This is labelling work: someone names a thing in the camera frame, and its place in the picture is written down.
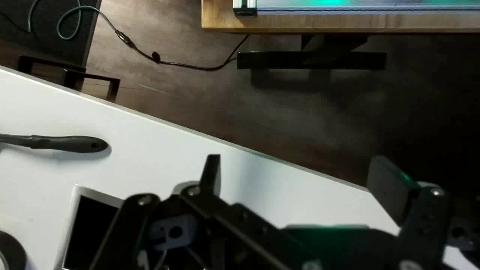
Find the black metal frame stand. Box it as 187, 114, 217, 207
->
16, 54, 121, 104

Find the black floor mat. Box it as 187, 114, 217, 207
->
0, 0, 103, 68

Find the black floor cable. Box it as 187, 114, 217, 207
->
94, 6, 251, 74

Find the wooden desk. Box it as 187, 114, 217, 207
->
199, 0, 480, 35

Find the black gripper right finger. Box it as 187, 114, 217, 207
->
365, 155, 452, 270

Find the black tape roll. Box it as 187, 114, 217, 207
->
0, 230, 29, 270

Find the black scoop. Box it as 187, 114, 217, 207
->
0, 132, 110, 156

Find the teal cable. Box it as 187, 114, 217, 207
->
25, 0, 101, 42

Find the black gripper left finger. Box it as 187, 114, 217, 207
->
88, 153, 281, 270

